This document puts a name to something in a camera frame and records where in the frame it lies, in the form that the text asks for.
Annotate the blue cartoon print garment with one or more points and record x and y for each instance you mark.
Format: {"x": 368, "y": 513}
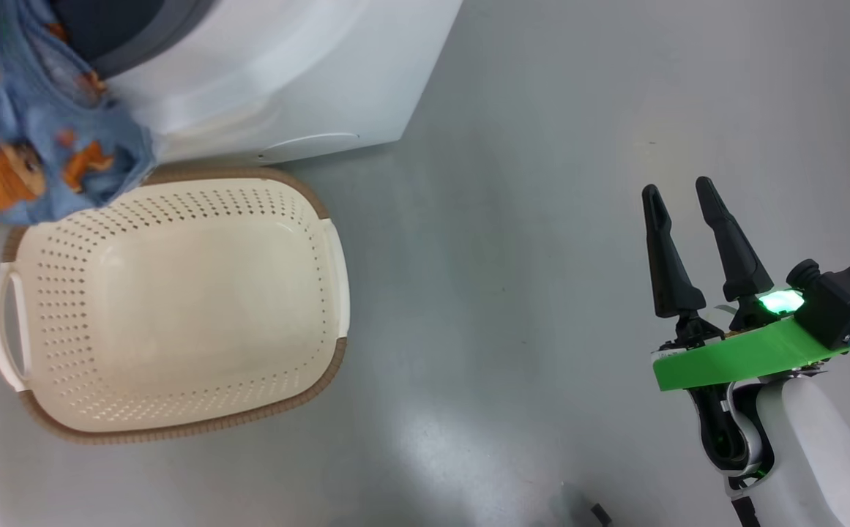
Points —
{"x": 29, "y": 110}

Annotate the white front-load washing machine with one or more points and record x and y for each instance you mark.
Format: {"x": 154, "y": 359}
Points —
{"x": 307, "y": 66}

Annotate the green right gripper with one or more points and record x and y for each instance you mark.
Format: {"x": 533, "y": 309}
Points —
{"x": 747, "y": 359}

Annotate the round white filter cover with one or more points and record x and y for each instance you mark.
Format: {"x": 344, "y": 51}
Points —
{"x": 307, "y": 146}

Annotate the cream perforated laundry basket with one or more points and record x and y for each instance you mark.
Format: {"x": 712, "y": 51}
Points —
{"x": 176, "y": 307}

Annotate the grey rubber door gasket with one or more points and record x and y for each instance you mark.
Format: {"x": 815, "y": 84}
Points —
{"x": 154, "y": 33}

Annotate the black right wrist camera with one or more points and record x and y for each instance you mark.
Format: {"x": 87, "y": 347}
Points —
{"x": 845, "y": 300}

